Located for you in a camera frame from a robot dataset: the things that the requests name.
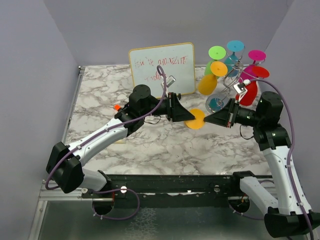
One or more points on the chrome wine glass rack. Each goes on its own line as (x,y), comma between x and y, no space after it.
(217,101)

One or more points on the yellow wine glass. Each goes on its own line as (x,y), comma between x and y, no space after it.
(207,84)
(198,122)

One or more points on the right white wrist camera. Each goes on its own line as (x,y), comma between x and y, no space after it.
(241,88)

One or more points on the yellow wine glass front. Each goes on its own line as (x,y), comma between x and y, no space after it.
(198,122)

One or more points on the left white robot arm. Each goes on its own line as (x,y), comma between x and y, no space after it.
(66,162)

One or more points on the yellow wine glass left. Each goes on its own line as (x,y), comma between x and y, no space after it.
(207,84)

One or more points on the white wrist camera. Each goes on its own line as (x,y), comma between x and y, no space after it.
(241,88)
(170,80)

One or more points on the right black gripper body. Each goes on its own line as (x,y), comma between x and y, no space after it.
(244,116)

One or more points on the green wine glass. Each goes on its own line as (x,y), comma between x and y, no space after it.
(215,56)

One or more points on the red wine glass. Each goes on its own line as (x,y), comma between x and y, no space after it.
(252,89)

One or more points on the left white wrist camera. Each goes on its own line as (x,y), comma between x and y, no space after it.
(170,80)

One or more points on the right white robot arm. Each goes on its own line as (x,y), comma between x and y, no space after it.
(289,213)

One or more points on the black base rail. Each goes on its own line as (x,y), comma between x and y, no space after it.
(171,191)

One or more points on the pink wine glass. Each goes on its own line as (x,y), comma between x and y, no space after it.
(258,57)

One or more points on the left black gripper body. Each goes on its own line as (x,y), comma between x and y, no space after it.
(165,108)

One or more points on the yellow framed whiteboard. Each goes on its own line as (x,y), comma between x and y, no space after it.
(177,60)

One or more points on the blue wine glass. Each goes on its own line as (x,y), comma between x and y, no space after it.
(234,46)

